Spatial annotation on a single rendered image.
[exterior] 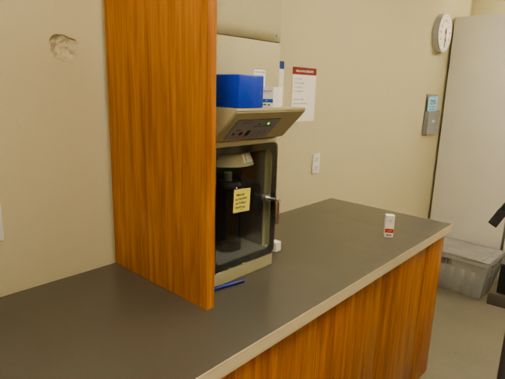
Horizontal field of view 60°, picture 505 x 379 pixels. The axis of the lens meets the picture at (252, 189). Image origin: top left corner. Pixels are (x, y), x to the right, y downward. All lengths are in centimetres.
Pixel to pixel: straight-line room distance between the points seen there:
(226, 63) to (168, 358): 81
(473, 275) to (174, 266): 289
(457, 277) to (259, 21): 297
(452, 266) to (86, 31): 322
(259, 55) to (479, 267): 283
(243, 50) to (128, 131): 44
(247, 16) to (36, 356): 106
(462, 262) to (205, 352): 298
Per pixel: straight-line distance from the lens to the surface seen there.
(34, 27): 149
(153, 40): 133
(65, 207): 155
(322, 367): 158
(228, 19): 133
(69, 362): 116
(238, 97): 120
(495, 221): 169
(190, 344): 116
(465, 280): 392
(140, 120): 139
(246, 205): 142
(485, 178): 412
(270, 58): 146
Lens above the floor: 156
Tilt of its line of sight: 13 degrees down
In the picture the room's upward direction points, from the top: 2 degrees clockwise
